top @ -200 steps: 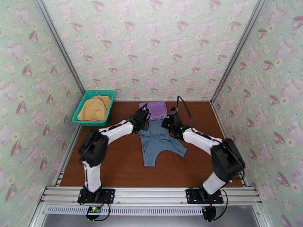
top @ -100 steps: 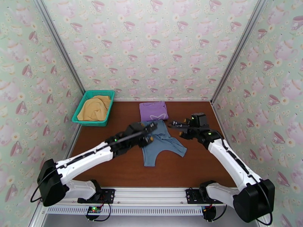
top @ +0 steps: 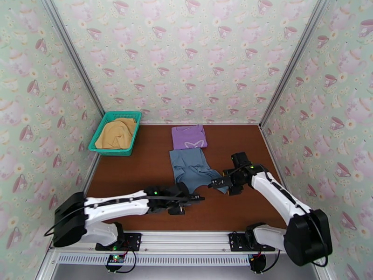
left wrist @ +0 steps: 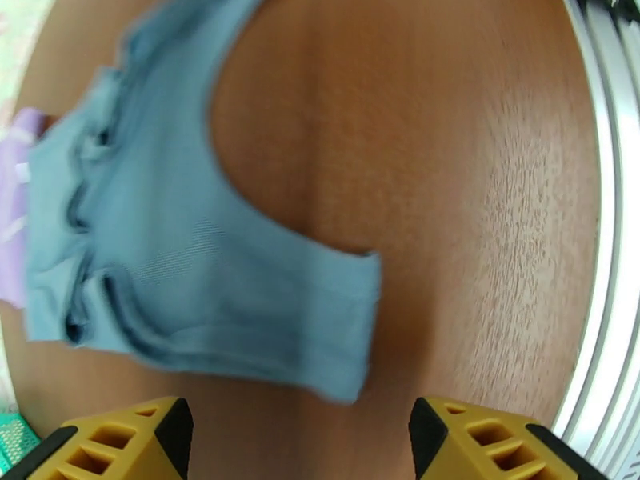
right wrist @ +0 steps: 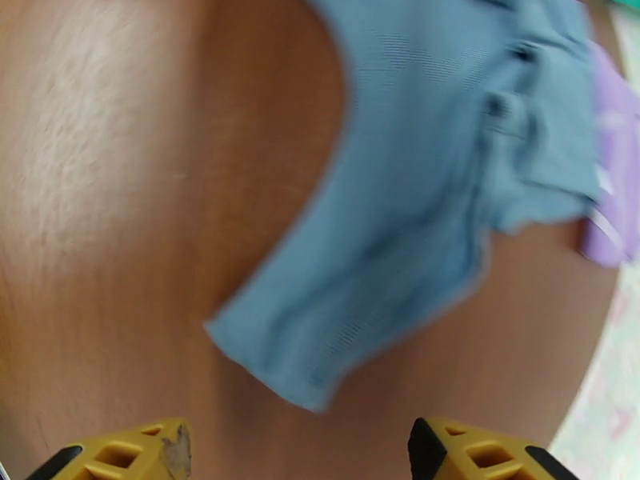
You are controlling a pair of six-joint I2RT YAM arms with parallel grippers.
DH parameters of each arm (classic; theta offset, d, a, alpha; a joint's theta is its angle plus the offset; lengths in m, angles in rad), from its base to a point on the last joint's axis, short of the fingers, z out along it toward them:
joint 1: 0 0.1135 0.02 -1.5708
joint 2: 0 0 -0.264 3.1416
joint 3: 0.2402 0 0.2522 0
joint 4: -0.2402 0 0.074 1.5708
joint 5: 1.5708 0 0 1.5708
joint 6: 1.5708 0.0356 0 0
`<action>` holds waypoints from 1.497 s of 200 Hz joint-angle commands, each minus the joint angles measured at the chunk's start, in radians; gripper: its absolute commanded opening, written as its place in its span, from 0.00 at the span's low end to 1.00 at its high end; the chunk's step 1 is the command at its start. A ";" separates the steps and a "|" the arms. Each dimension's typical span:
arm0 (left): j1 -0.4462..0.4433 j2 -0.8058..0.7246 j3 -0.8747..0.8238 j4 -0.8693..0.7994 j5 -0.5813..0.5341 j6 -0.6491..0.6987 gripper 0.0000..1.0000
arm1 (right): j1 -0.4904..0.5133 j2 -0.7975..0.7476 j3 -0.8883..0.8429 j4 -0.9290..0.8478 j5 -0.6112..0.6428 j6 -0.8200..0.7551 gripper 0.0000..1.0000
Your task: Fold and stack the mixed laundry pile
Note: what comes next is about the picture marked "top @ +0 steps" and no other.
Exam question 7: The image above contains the blue t-shirt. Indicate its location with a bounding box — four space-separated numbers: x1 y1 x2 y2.
169 147 230 195

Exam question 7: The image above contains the purple printed t-shirt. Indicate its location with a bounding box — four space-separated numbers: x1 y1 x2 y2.
171 124 208 151

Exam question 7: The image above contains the tan t-shirt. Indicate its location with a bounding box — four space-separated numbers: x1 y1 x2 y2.
94 118 138 150

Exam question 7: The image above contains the teal plastic laundry basket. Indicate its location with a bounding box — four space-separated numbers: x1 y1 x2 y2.
88 111 143 157

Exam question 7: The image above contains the small circuit board with leds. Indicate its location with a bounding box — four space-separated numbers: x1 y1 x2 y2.
106 254 126 267

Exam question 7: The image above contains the black round controller unit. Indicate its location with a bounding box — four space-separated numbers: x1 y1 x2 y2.
248 253 267 273

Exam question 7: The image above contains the aluminium mounting rail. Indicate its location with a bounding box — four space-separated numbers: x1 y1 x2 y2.
48 229 324 254

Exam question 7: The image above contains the aluminium table side rail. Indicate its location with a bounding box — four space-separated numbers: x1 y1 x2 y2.
260 126 295 201
80 155 101 198

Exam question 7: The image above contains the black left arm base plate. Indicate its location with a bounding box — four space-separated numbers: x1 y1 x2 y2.
95 231 142 252

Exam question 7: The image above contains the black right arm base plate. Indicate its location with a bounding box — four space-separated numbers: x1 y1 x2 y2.
228 231 276 252

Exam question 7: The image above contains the white perforated cable tray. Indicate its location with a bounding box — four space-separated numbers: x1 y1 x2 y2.
56 253 252 266

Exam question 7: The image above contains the black left base cable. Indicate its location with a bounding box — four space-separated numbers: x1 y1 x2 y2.
104 250 138 273

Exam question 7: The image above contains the black base cable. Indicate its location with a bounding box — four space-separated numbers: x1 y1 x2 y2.
261 250 281 273
104 250 138 273

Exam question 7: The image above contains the black right base cable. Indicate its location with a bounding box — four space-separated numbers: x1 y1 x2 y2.
261 250 281 273

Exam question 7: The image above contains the aluminium frame post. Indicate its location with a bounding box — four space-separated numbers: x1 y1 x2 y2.
39 0 106 115
258 0 333 128

